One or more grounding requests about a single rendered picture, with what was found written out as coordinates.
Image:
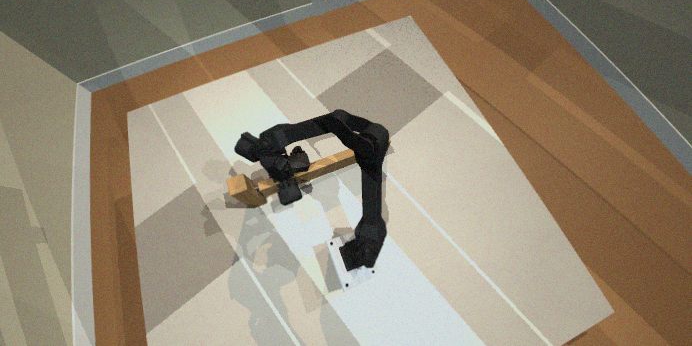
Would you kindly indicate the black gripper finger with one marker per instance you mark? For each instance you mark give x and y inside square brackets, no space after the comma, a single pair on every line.
[280,188]

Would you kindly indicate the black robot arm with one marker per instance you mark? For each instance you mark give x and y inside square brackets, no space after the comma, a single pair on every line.
[369,147]

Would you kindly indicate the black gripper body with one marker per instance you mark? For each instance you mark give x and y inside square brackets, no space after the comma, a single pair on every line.
[291,192]

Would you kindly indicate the wooden post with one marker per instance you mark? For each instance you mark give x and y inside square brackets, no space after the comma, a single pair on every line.
[243,189]

